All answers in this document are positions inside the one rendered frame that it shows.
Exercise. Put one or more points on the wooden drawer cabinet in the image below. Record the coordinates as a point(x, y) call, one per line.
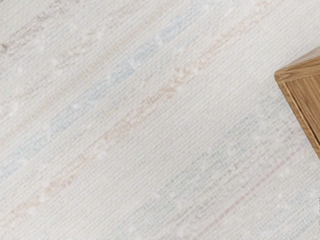
point(305, 87)

